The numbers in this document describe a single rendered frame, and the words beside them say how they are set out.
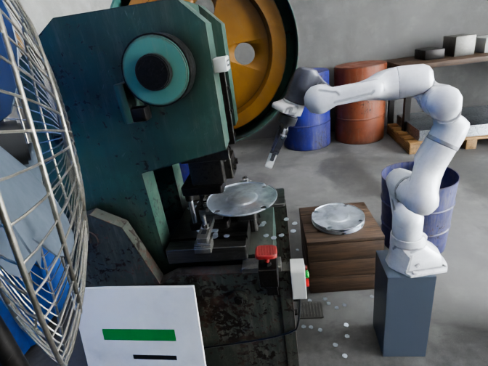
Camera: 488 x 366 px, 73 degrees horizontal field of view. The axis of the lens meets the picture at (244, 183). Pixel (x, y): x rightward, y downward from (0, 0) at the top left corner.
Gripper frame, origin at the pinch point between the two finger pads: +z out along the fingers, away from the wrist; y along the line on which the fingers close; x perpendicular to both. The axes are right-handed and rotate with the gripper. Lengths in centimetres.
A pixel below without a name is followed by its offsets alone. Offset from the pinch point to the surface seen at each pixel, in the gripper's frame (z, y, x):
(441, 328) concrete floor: 49, -12, -104
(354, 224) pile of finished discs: 29, 25, -60
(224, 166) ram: 3.3, -14.6, 18.1
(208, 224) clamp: 23.8, -24.1, 16.8
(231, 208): 17.8, -17.9, 10.3
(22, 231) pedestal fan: -27, -109, 34
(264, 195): 12.1, -9.5, -1.4
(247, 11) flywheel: -50, 27, 28
